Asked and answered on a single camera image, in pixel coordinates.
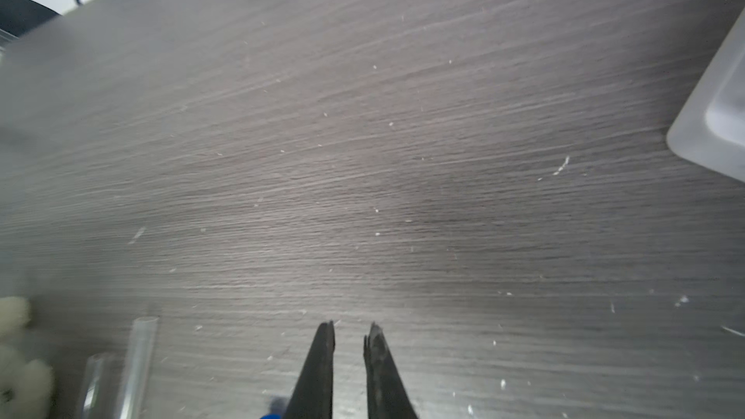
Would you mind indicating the blue stopper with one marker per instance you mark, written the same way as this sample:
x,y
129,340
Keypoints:
x,y
276,408

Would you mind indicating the white plush dog toy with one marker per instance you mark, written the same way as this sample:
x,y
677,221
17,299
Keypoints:
x,y
27,385

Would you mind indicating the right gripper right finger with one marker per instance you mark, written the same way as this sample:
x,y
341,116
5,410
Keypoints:
x,y
386,394

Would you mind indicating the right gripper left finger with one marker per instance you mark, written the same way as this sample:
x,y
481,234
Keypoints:
x,y
312,397

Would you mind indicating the test tube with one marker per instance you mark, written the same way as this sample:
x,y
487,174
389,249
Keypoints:
x,y
98,388
136,368

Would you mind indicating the white rectangular box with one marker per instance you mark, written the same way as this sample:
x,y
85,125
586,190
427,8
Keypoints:
x,y
709,130

